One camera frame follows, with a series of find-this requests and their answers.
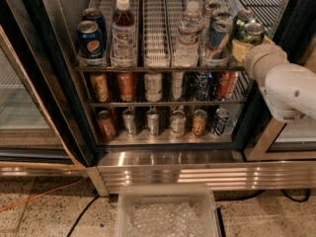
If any green can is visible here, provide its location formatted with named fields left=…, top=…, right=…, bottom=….
left=240, top=23, right=265, bottom=45
left=231, top=9, right=256, bottom=40

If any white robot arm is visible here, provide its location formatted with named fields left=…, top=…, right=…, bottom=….
left=231, top=39, right=316, bottom=123

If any front blue energy can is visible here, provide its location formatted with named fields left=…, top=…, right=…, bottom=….
left=204, top=20, right=231, bottom=59

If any blue energy can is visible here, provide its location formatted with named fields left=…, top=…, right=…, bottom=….
left=210, top=9, right=231, bottom=24
left=204, top=20, right=231, bottom=59

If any red can middle shelf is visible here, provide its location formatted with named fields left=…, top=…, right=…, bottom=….
left=215, top=71, right=239, bottom=99

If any middle blue energy can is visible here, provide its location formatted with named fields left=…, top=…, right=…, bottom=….
left=210, top=9, right=231, bottom=24

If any dark blue can middle shelf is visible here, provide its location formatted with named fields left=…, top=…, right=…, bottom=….
left=192, top=72, right=212, bottom=101

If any rear silver can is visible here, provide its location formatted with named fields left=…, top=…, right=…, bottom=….
left=201, top=1, right=220, bottom=20

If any silver can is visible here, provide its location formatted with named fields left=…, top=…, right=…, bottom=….
left=122, top=109, right=137, bottom=137
left=201, top=1, right=220, bottom=20
left=147, top=109, right=159, bottom=137

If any blue can bottom shelf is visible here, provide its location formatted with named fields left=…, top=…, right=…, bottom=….
left=210, top=108, right=229, bottom=136

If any silver can middle shelf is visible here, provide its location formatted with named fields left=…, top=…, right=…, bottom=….
left=172, top=72, right=185, bottom=100

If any gold can bottom shelf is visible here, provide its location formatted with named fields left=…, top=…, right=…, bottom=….
left=191, top=110, right=207, bottom=137

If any gold can shelf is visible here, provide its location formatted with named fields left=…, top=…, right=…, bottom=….
left=90, top=73, right=110, bottom=103
left=191, top=110, right=207, bottom=137

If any white can middle shelf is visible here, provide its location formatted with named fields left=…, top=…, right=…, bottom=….
left=144, top=73, right=162, bottom=102

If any white can shelf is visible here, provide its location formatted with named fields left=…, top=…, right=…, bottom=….
left=144, top=73, right=162, bottom=102
left=170, top=110, right=187, bottom=138

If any white can bottom shelf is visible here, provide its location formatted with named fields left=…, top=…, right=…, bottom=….
left=170, top=110, right=187, bottom=138

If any stainless steel fridge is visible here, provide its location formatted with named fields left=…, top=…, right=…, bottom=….
left=0, top=0, right=316, bottom=196

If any orange can middle shelf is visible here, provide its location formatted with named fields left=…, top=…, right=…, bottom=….
left=118, top=73, right=135, bottom=102

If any orange can shelf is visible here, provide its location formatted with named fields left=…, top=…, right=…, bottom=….
left=97, top=111, right=117, bottom=139
left=118, top=73, right=135, bottom=102

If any silver can bottom centre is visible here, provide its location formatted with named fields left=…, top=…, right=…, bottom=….
left=147, top=109, right=159, bottom=137

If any silver can bottom left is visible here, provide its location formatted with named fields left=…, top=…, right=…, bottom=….
left=122, top=109, right=137, bottom=137

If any gold can middle shelf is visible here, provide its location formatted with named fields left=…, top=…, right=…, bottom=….
left=90, top=73, right=110, bottom=103

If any front Pepsi can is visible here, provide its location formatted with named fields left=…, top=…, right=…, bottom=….
left=77, top=21, right=104, bottom=59

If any pepsi can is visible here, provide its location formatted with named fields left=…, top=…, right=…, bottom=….
left=83, top=8, right=107, bottom=46
left=77, top=21, right=104, bottom=59

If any rear Pepsi can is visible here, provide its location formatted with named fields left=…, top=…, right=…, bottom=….
left=83, top=8, right=107, bottom=46

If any orange can bottom shelf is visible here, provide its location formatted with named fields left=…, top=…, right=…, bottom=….
left=97, top=111, right=117, bottom=139

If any open glass fridge door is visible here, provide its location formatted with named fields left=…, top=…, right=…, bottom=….
left=0, top=27, right=86, bottom=176

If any clear water bottle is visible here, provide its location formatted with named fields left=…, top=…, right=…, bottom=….
left=174, top=1, right=203, bottom=67

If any brown tea bottle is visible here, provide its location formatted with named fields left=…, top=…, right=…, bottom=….
left=112, top=0, right=137, bottom=67

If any clear plastic bin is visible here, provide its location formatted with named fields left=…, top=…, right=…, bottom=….
left=114, top=184, right=222, bottom=237

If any black cable right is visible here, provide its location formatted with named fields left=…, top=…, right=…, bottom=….
left=214, top=188, right=311, bottom=203

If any black cable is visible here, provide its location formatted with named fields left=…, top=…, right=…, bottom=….
left=65, top=195, right=101, bottom=237
left=214, top=188, right=311, bottom=203

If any black cable left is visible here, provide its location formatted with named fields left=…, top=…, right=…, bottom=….
left=65, top=195, right=101, bottom=237

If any orange cable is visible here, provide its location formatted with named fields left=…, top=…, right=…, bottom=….
left=0, top=177, right=88, bottom=213

